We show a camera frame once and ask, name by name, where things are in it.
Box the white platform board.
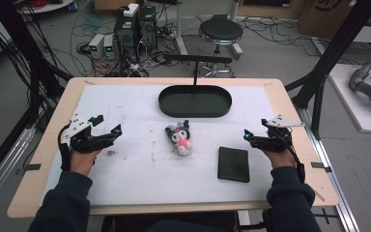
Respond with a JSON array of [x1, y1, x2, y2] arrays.
[[328, 63, 371, 135]]

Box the person's right hand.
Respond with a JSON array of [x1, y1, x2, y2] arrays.
[[262, 148, 298, 170]]

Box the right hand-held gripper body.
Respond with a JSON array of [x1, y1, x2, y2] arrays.
[[251, 113, 305, 154]]

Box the black computer tower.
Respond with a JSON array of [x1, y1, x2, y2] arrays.
[[113, 13, 140, 64], [137, 5, 158, 51]]

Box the cardboard box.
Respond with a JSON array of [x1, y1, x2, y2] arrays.
[[297, 0, 368, 41]]

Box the white box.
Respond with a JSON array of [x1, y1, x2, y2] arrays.
[[122, 2, 140, 18]]

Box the black wallet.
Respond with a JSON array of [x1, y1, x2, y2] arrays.
[[216, 146, 251, 184]]

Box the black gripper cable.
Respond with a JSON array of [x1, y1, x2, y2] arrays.
[[278, 129, 306, 185], [57, 124, 72, 172]]

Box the dark tape strip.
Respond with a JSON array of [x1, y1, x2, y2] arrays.
[[14, 162, 43, 177], [310, 161, 333, 174]]

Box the white desk leg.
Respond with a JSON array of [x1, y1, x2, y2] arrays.
[[173, 0, 189, 56]]

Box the tangle of floor cables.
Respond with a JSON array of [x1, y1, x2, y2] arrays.
[[67, 6, 182, 78]]

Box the white table mat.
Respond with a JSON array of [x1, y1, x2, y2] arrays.
[[39, 84, 286, 207]]

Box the black round stool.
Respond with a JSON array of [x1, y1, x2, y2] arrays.
[[198, 14, 244, 79]]

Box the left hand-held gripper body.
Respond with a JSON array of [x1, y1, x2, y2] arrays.
[[58, 112, 113, 155]]

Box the aluminium rail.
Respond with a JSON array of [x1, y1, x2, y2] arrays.
[[297, 105, 362, 232], [0, 124, 37, 216]]

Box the black oval tray with stand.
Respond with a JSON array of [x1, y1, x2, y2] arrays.
[[157, 53, 233, 119]]

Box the black frame post with cables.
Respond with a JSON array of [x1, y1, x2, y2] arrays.
[[0, 0, 73, 131]]

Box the grey power supply unit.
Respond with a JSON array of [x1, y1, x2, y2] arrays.
[[88, 33, 106, 60], [102, 33, 117, 60]]

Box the small plush doll toy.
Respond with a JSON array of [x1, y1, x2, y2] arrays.
[[164, 119, 194, 158]]

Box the person's left hand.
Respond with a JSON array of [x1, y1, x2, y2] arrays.
[[69, 148, 102, 177]]

